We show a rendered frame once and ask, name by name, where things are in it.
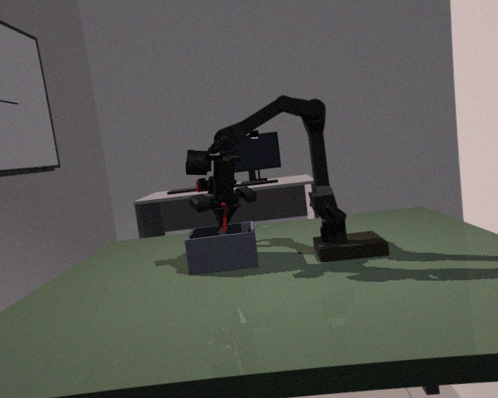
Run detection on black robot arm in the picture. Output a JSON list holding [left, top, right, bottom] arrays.
[[186, 95, 349, 245]]

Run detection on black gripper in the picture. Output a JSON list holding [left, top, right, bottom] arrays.
[[189, 175, 256, 227]]

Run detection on red peg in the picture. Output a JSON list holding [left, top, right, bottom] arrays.
[[221, 203, 227, 231]]

